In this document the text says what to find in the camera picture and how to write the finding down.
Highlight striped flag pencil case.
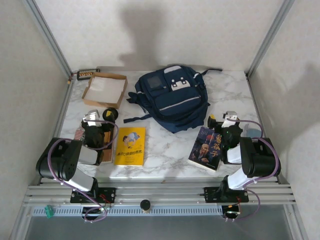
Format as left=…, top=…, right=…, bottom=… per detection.
left=74, top=126, right=86, bottom=144

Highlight brown paperback book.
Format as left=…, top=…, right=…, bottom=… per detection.
left=101, top=123, right=119, bottom=164

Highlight light blue pencil case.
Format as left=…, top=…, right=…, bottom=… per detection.
left=243, top=124, right=263, bottom=139

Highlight dark blue portrait book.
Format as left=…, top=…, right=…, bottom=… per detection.
left=187, top=126, right=224, bottom=172

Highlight yellow paperback book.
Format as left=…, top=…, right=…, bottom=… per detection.
left=113, top=126, right=147, bottom=167

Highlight navy blue backpack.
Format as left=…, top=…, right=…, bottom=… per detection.
left=123, top=63, right=223, bottom=134

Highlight black round disc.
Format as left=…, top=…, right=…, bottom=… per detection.
left=102, top=107, right=120, bottom=124

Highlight shallow cardboard box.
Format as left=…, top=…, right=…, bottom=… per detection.
left=81, top=72, right=129, bottom=110

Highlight black abacus orange beads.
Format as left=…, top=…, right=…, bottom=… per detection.
left=76, top=69, right=99, bottom=81

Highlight black round knob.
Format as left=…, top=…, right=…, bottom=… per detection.
left=139, top=199, right=152, bottom=214

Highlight green terminal connector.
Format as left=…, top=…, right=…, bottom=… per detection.
left=44, top=204, right=56, bottom=219

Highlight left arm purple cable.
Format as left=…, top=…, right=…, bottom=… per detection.
left=47, top=119, right=120, bottom=223

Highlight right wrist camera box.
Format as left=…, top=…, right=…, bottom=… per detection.
left=221, top=110, right=239, bottom=127

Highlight aluminium side rail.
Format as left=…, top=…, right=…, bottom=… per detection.
left=244, top=72, right=288, bottom=186
left=38, top=78, right=75, bottom=186

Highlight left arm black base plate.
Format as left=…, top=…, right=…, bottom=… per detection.
left=69, top=187, right=117, bottom=204

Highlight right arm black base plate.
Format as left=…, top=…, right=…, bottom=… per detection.
left=203, top=186, right=250, bottom=203

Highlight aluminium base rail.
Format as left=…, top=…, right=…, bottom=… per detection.
left=22, top=183, right=298, bottom=207

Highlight aluminium frame post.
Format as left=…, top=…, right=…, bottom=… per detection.
left=245, top=0, right=296, bottom=79
left=21, top=0, right=75, bottom=79

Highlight grey slotted cable duct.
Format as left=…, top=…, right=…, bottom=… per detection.
left=33, top=206, right=224, bottom=217

